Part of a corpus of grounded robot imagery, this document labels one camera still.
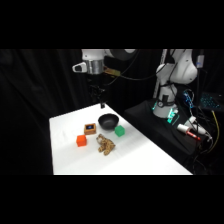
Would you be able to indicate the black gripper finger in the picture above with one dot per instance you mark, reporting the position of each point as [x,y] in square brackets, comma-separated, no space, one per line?
[99,98]
[103,103]

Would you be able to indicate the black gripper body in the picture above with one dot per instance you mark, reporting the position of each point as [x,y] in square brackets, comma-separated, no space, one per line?
[96,83]

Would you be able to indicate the plush tiger toy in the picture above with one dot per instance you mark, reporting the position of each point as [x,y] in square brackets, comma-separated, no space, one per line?
[106,144]

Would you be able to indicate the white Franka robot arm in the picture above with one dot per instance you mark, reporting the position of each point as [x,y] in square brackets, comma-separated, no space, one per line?
[176,71]

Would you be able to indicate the black bowl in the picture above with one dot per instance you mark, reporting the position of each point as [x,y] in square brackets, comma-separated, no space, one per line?
[108,122]

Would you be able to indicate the wooden box with blue top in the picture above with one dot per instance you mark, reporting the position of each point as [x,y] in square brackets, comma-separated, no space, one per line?
[90,128]

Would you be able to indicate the green cube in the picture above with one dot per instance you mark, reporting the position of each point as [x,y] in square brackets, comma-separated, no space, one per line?
[119,131]

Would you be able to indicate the orange cube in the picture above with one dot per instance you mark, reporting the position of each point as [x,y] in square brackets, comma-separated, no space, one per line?
[81,140]

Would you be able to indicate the black robot stand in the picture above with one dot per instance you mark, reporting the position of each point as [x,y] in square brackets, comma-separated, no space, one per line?
[150,123]

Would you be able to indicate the white cylinder with red tip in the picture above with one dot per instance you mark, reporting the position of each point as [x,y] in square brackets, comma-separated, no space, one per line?
[185,129]

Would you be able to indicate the white box on pole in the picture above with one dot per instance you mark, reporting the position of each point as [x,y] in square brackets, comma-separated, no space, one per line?
[200,61]

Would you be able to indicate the blue lit keyboard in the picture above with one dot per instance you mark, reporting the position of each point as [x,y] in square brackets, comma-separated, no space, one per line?
[210,101]

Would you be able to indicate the tan wrist camera mount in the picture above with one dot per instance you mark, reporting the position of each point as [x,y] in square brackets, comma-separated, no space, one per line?
[111,71]

